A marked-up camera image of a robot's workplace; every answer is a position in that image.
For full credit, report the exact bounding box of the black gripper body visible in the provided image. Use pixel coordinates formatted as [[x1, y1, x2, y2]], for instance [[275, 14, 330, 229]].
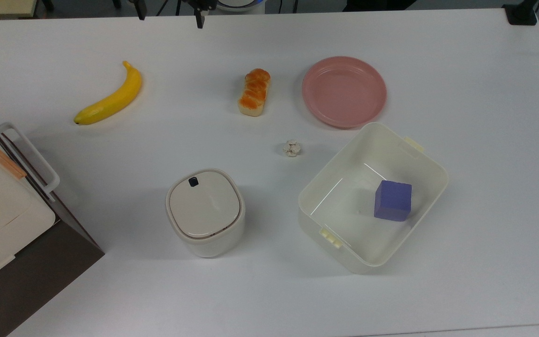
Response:
[[182, 0, 217, 11]]

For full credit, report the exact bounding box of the orange glazed bread loaf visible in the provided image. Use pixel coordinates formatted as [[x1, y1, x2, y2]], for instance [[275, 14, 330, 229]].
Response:
[[238, 68, 271, 117]]

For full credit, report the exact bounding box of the black stand leg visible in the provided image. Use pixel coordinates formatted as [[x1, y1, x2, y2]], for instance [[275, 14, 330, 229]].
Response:
[[128, 0, 147, 21]]

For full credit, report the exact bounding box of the yellow banana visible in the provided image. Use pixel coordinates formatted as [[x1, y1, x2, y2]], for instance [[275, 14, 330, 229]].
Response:
[[73, 61, 143, 126]]

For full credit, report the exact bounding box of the small white crumpled ball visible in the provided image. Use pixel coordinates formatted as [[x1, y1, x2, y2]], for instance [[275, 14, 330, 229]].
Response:
[[283, 139, 303, 158]]

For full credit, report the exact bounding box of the pink round plate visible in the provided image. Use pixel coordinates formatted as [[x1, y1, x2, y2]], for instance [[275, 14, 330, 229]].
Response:
[[302, 56, 387, 129]]

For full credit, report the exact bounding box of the black chair base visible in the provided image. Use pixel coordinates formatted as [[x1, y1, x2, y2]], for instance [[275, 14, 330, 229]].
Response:
[[342, 0, 417, 12]]

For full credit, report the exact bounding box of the cream lidded trash can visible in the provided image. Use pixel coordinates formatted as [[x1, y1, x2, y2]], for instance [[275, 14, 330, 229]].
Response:
[[165, 168, 246, 258]]

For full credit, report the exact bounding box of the white plastic storage bin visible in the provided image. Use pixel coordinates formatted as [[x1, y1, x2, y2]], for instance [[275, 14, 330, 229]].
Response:
[[298, 122, 449, 275]]

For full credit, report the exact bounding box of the purple cube block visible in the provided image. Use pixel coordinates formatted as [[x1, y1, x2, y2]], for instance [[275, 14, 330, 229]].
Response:
[[374, 180, 413, 222]]

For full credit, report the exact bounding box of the white toaster oven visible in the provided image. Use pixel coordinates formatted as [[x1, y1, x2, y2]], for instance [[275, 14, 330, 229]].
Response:
[[0, 102, 105, 337]]

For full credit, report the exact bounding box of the black table clamp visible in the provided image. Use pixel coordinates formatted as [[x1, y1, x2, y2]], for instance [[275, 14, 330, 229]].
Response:
[[502, 0, 539, 26]]

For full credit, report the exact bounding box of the white drawer handle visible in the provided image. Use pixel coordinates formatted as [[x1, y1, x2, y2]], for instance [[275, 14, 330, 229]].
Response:
[[0, 122, 60, 203]]

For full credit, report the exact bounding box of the orange door handle strip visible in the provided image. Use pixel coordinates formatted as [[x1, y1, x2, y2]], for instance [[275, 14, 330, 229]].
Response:
[[0, 137, 28, 181]]

